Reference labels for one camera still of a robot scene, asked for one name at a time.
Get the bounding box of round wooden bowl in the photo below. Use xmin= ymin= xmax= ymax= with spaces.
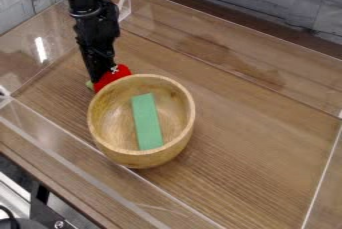
xmin=87 ymin=74 xmax=197 ymax=169

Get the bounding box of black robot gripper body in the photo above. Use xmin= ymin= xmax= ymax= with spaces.
xmin=71 ymin=1 xmax=123 ymax=64

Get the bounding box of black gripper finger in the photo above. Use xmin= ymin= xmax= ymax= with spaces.
xmin=87 ymin=55 xmax=116 ymax=83

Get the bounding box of black metal table leg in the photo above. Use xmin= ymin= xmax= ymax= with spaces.
xmin=30 ymin=182 xmax=74 ymax=229

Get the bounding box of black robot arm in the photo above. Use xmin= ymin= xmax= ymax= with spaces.
xmin=66 ymin=0 xmax=120 ymax=83

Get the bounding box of red plush fruit green stem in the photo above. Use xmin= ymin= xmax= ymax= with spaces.
xmin=86 ymin=64 xmax=132 ymax=93

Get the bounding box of black cable under table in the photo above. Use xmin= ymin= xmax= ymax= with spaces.
xmin=0 ymin=204 xmax=20 ymax=229

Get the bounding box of green rectangular block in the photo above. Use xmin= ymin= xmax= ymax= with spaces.
xmin=131 ymin=93 xmax=163 ymax=150

